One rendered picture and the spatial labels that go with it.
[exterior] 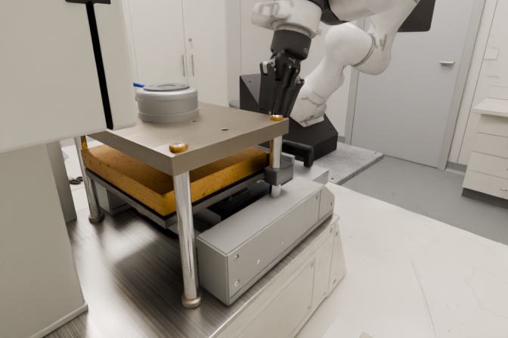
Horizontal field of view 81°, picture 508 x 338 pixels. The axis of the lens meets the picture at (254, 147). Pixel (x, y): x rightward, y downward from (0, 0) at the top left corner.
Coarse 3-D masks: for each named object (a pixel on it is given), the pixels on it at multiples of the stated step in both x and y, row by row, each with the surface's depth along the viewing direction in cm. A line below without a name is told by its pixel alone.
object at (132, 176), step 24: (96, 168) 40; (120, 168) 36; (144, 168) 36; (216, 168) 36; (240, 168) 38; (120, 192) 36; (144, 192) 32; (168, 192) 30; (192, 192) 33; (216, 192) 36; (168, 216) 31
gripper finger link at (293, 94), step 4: (300, 80) 61; (304, 80) 62; (296, 84) 61; (300, 84) 61; (296, 88) 61; (300, 88) 61; (292, 92) 61; (296, 92) 61; (292, 96) 61; (296, 96) 61; (288, 100) 61; (292, 100) 60; (288, 104) 60; (292, 104) 60; (288, 108) 60; (292, 108) 61; (288, 112) 60; (284, 116) 60; (288, 116) 60
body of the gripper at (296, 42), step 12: (276, 36) 55; (288, 36) 54; (300, 36) 54; (276, 48) 55; (288, 48) 54; (300, 48) 54; (276, 60) 54; (288, 60) 56; (300, 60) 59; (276, 72) 56
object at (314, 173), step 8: (288, 160) 53; (296, 160) 62; (296, 168) 58; (304, 168) 58; (312, 168) 58; (320, 168) 58; (296, 176) 54; (304, 176) 54; (312, 176) 54; (320, 176) 55; (176, 224) 42; (200, 224) 40; (176, 232) 43; (200, 232) 38
